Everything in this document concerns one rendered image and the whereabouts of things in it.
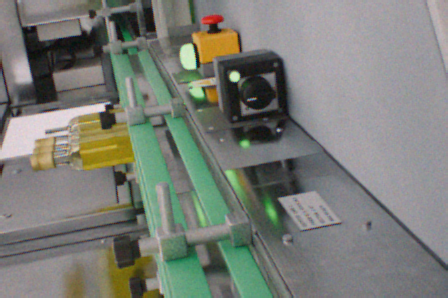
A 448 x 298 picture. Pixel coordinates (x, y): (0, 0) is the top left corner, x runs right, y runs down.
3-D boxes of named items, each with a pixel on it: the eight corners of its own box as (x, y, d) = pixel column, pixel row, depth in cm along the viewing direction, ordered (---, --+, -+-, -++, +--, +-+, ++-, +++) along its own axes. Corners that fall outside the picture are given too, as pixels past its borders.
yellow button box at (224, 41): (236, 63, 133) (197, 70, 132) (231, 23, 130) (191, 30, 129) (244, 71, 126) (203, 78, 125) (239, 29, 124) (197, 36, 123)
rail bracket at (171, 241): (249, 230, 72) (115, 256, 70) (240, 161, 69) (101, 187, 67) (259, 247, 68) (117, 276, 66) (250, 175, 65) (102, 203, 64)
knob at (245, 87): (273, 104, 99) (279, 111, 96) (241, 110, 98) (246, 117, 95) (269, 72, 97) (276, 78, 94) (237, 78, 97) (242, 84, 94)
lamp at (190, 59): (197, 65, 130) (180, 68, 130) (193, 40, 129) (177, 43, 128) (201, 70, 126) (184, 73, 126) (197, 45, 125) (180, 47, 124)
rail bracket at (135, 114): (185, 111, 115) (101, 125, 113) (178, 66, 112) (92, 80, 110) (188, 117, 111) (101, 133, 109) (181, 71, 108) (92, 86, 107)
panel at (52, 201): (115, 108, 232) (8, 126, 227) (114, 99, 231) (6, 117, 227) (137, 219, 148) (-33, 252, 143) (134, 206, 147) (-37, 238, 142)
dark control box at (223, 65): (274, 99, 107) (219, 109, 106) (269, 47, 105) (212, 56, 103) (289, 114, 99) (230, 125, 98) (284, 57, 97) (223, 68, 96)
